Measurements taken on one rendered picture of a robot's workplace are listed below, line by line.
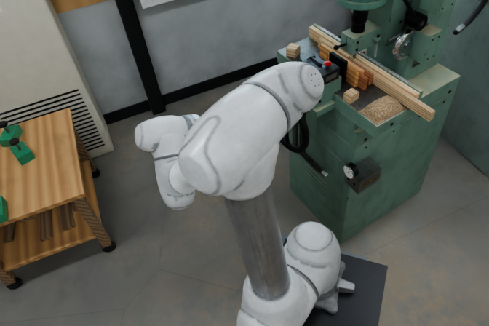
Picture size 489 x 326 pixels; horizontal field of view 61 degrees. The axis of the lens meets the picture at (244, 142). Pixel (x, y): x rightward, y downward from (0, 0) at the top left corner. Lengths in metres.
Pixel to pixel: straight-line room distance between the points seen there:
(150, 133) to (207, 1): 1.67
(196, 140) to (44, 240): 1.74
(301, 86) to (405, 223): 1.69
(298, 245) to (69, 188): 1.16
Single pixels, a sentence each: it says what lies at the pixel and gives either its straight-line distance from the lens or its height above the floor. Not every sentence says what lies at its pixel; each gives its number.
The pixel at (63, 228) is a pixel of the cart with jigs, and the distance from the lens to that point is 2.33.
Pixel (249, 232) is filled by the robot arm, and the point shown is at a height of 1.18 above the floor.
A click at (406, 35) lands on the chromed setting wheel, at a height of 1.07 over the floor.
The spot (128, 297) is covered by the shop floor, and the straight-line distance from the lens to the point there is 2.23.
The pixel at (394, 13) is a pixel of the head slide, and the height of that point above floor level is 1.13.
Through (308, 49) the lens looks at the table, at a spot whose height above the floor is 0.90.
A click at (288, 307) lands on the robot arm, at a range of 1.11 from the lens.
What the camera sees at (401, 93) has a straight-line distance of 1.59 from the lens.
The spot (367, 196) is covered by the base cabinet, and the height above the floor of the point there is 0.31.
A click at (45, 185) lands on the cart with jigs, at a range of 2.09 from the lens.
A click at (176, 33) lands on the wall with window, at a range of 2.83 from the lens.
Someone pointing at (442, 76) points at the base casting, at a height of 0.80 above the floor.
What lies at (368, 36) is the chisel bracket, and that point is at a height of 1.05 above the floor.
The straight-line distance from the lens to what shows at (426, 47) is 1.67.
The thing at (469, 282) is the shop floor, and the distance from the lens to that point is 2.29.
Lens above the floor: 1.92
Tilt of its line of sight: 46 degrees down
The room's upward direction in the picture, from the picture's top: 7 degrees counter-clockwise
